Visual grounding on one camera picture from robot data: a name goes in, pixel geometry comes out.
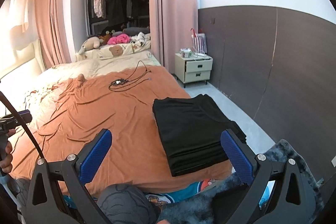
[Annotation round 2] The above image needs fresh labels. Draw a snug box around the pink curtain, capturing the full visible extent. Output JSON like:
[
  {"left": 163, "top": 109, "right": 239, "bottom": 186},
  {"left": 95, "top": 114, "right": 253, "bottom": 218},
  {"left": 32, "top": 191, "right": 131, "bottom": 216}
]
[{"left": 149, "top": 0, "right": 198, "bottom": 73}]

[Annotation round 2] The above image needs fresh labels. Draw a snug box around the black white patterned cloth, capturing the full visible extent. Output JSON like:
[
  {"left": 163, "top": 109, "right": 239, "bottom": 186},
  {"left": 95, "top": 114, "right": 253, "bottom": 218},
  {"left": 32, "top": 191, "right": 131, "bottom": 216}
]
[{"left": 130, "top": 32, "right": 151, "bottom": 47}]

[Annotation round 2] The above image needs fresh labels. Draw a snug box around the cream bed sheet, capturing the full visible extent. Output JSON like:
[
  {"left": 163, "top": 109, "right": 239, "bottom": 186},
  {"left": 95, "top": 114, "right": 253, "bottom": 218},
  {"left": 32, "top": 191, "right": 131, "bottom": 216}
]
[{"left": 1, "top": 51, "right": 161, "bottom": 117}]

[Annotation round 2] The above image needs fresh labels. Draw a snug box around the dark fluffy rug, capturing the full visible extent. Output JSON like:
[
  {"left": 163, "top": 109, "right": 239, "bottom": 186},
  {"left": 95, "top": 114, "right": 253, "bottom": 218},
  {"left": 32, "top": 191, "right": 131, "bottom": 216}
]
[{"left": 158, "top": 139, "right": 324, "bottom": 223}]

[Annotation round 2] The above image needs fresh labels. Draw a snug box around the cartoon print bed sheet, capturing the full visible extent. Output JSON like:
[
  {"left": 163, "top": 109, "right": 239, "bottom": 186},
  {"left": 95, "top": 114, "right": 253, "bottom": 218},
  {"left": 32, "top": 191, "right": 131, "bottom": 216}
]
[{"left": 63, "top": 178, "right": 275, "bottom": 209}]

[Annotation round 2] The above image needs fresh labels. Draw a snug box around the white bedside nightstand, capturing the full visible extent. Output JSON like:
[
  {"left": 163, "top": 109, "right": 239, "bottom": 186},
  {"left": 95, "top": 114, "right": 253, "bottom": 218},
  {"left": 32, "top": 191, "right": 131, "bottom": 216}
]
[{"left": 174, "top": 53, "right": 213, "bottom": 88}]

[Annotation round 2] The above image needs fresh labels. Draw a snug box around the person's left hand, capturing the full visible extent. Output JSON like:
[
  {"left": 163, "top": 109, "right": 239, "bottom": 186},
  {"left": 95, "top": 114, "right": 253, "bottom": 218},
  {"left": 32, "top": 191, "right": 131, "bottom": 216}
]
[{"left": 0, "top": 129, "right": 16, "bottom": 173}]

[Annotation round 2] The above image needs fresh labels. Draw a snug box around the small black white device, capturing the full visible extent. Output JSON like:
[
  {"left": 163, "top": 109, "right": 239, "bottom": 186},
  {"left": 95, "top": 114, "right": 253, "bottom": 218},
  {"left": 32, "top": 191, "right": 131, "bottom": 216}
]
[{"left": 111, "top": 79, "right": 127, "bottom": 86}]

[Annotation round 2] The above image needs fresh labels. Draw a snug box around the beige plush toy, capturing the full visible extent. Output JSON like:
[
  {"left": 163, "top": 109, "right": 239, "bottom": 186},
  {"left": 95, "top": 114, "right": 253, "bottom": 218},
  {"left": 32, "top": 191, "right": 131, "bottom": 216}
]
[{"left": 78, "top": 36, "right": 104, "bottom": 55}]

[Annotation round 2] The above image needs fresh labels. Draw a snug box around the brown bed blanket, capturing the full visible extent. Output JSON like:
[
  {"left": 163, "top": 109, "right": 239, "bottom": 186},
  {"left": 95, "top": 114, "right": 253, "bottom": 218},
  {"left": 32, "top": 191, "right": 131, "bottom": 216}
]
[{"left": 9, "top": 65, "right": 234, "bottom": 198}]

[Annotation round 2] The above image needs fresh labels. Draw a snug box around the black knit garment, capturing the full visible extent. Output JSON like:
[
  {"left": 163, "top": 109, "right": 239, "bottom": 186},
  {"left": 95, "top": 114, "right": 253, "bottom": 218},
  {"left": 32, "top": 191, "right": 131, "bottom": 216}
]
[{"left": 152, "top": 94, "right": 247, "bottom": 177}]

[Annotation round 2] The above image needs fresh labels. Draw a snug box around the pink fluffy garment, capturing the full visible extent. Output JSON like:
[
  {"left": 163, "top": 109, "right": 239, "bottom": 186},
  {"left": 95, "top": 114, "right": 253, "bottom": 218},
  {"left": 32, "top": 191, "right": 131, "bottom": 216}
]
[{"left": 107, "top": 33, "right": 130, "bottom": 45}]

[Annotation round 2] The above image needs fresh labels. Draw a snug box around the black cable on bed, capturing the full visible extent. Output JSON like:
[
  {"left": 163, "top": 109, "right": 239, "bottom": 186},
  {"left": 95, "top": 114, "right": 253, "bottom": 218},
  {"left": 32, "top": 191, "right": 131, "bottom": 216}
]
[{"left": 108, "top": 60, "right": 153, "bottom": 93}]

